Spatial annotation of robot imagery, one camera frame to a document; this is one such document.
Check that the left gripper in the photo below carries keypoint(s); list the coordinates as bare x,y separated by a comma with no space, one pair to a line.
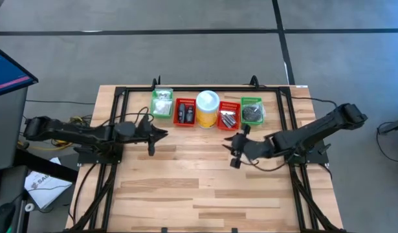
145,129

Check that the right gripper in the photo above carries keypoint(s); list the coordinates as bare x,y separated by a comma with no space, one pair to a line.
253,149

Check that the silver nail clippers bag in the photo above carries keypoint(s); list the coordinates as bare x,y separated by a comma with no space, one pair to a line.
228,119

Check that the bag of white cotton balls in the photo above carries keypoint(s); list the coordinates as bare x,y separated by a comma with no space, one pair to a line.
162,107
164,94

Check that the dark grey travel trimmer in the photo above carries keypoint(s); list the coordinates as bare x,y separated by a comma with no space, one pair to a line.
190,114
182,113

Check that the clear plastic wrapper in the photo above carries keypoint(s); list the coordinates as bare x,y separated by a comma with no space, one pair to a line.
252,113

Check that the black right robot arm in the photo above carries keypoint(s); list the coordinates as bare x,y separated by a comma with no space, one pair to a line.
315,129

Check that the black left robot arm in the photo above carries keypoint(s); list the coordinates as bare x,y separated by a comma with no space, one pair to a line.
72,132

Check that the green plastic basket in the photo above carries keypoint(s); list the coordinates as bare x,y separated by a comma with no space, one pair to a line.
152,108
250,100

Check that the red plastic basket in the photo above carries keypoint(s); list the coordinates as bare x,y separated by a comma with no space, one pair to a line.
229,106
184,124

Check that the yellow disinfecting wipes canister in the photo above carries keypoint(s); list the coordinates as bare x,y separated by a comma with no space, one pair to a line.
207,110

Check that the white label sticker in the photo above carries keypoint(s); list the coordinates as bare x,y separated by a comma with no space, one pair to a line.
301,86

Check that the black desk beam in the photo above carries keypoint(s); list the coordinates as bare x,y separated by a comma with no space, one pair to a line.
46,165

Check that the white printed paper sheet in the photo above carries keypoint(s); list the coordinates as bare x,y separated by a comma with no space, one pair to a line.
45,187

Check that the white tape roll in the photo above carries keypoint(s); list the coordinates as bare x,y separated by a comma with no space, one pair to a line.
29,207

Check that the blue screen monitor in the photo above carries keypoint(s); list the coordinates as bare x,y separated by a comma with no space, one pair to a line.
7,71

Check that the black computer mouse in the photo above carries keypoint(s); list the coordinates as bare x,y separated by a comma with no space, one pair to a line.
1,217

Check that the black aluminium table frame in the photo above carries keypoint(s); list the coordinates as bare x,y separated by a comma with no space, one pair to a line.
140,88

